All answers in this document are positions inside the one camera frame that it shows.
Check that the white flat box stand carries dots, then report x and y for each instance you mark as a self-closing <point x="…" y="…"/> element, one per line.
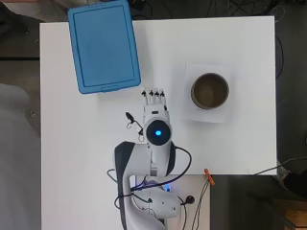
<point x="192" y="113"/>

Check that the brown round tub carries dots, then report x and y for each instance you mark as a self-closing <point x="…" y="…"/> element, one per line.
<point x="210" y="91"/>

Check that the blue plastic box lid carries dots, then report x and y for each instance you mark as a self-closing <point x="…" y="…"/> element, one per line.
<point x="104" y="48"/>

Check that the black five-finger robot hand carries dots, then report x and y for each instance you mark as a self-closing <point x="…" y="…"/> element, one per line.
<point x="156" y="107"/>

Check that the white backdrop sheet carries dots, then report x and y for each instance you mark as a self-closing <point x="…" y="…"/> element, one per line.
<point x="16" y="159"/>

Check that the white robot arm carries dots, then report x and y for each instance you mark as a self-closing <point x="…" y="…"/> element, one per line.
<point x="140" y="159"/>

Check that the orange clamp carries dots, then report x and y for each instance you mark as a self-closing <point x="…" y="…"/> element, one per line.
<point x="209" y="176"/>

